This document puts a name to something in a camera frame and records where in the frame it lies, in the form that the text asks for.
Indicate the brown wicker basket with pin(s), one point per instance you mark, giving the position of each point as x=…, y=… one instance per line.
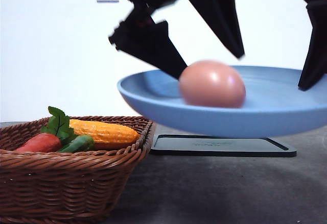
x=79, y=187

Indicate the green toy pepper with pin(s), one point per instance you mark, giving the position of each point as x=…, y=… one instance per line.
x=81, y=143

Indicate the dark green rectangular tray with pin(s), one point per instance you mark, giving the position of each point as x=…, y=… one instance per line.
x=190, y=145

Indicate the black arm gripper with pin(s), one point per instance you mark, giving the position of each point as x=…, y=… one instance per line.
x=315, y=63

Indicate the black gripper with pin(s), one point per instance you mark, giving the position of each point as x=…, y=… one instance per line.
x=142, y=38

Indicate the light blue plate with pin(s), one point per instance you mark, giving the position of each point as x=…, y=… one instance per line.
x=273, y=103

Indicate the red toy carrot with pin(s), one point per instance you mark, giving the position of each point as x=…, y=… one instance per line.
x=44, y=143

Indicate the yellow toy corn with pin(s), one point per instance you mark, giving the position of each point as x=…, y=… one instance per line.
x=103, y=132

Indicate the brown egg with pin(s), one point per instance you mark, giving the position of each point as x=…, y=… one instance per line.
x=213, y=84

